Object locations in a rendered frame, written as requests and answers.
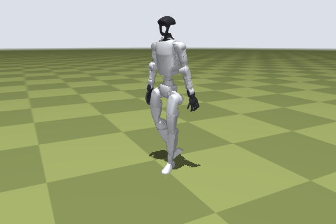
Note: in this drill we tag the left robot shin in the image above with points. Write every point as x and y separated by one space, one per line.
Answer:
171 145

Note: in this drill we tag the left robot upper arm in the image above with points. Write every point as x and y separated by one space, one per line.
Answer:
180 48

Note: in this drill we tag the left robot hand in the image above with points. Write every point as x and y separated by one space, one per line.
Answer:
192 101

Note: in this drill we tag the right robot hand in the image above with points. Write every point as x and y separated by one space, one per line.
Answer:
148 94

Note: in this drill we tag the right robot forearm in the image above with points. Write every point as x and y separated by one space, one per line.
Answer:
151 79

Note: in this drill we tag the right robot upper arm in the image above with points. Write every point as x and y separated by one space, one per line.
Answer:
153 65

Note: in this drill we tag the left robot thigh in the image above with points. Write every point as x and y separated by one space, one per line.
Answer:
172 112

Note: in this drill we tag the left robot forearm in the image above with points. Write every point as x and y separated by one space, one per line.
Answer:
188 81

